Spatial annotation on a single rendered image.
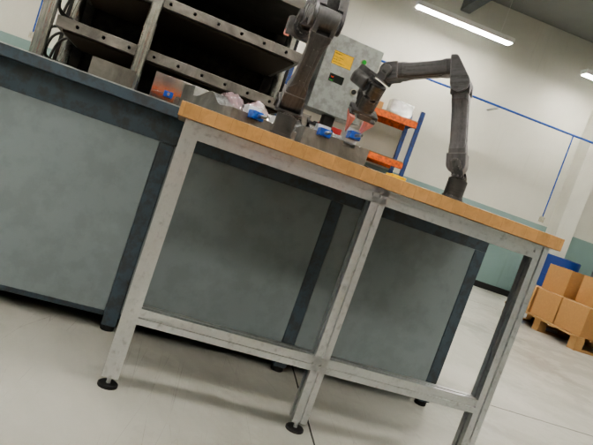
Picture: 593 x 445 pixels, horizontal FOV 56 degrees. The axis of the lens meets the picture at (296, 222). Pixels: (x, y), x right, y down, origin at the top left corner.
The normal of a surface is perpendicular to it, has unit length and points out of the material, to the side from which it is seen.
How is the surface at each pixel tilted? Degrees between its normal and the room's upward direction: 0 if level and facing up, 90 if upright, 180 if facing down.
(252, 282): 90
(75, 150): 90
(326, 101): 90
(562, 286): 90
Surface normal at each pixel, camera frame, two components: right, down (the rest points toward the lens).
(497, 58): 0.11, 0.11
